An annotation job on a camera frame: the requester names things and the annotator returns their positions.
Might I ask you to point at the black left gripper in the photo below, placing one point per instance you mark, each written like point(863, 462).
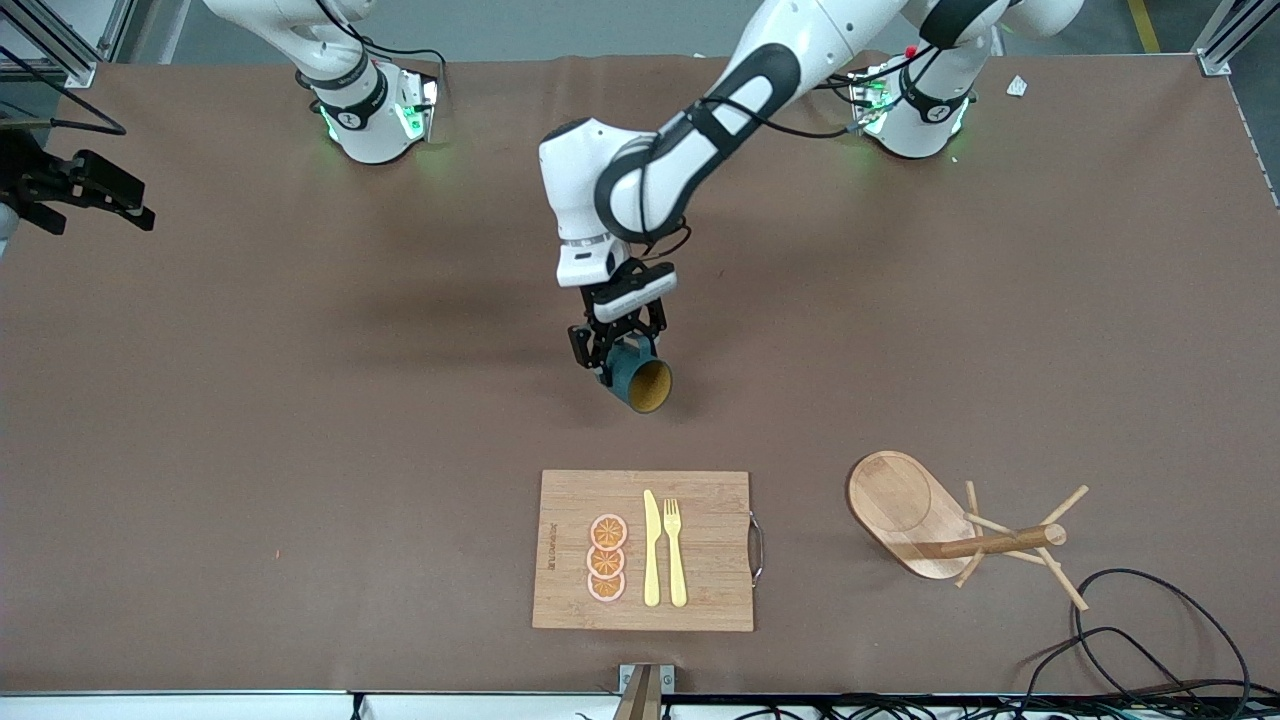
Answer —
point(621, 328)

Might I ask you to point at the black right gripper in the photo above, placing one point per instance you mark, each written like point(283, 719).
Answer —
point(40, 181)

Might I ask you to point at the dark teal ribbed cup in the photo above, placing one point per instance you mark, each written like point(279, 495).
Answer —
point(650, 388)

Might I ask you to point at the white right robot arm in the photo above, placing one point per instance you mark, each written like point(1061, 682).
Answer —
point(365, 110)

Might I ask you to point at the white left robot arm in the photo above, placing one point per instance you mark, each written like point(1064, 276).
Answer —
point(640, 180)

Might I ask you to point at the orange slice toy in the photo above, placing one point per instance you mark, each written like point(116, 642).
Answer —
point(605, 561)
point(606, 586)
point(608, 531)

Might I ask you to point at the yellow plastic knife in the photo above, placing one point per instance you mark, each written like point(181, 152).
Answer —
point(651, 550)

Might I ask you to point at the yellow plastic fork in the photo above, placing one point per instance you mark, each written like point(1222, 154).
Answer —
point(675, 560)

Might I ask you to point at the brown table mat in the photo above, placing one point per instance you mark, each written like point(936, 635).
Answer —
point(400, 400)

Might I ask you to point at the wooden mug tree stand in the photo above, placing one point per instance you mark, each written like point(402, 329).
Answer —
point(900, 505)

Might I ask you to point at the small white paper scrap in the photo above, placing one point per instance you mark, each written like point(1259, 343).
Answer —
point(1017, 86)

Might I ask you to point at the aluminium frame profile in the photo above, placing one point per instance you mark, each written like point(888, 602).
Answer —
point(1215, 62)
point(75, 70)

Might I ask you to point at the metal bracket with post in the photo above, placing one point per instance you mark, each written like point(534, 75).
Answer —
point(640, 695)

